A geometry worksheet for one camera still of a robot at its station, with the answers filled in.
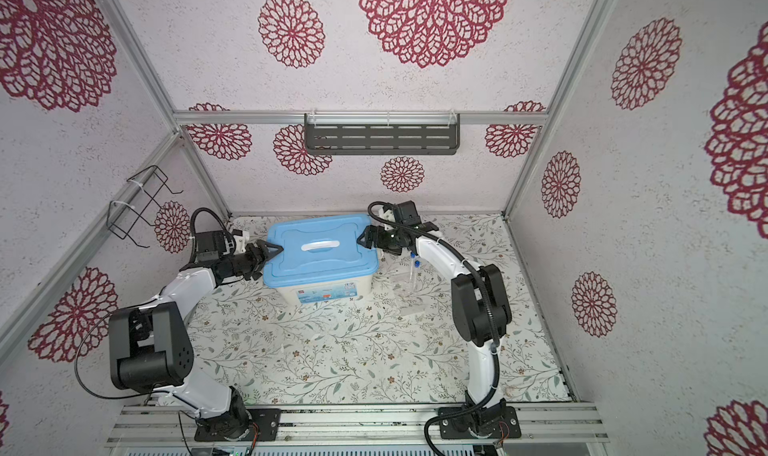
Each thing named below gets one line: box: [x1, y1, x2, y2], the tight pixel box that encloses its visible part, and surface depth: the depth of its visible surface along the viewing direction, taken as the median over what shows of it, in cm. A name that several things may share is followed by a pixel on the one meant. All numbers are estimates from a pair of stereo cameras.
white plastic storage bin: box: [276, 277, 372, 305], surface depth 92 cm
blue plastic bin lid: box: [263, 213, 379, 288], surface depth 89 cm
